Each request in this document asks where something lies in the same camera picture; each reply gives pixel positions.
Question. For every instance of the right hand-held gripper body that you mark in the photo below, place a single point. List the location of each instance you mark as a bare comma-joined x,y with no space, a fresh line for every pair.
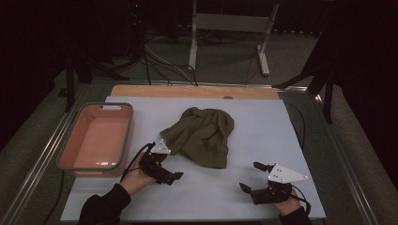
272,195

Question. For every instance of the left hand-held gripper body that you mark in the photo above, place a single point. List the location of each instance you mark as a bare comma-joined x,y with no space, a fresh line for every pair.
156,172

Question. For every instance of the olive green garment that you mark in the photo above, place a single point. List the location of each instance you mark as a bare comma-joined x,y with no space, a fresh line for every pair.
200,134

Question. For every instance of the pink plastic basin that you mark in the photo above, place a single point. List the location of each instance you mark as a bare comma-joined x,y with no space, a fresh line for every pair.
97,140

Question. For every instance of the person's right hand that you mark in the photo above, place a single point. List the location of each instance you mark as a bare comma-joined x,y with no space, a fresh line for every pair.
289,206

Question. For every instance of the person's left hand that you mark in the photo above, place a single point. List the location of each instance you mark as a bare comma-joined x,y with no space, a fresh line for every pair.
136,179

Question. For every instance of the black tripod stand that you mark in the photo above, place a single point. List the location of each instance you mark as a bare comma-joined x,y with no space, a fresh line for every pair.
327,87
70,78

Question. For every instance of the aluminium frame rail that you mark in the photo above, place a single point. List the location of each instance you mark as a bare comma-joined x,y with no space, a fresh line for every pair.
200,83
37,162
350,168

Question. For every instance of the white metal desk frame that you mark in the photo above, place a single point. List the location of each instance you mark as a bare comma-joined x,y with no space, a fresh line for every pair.
231,22

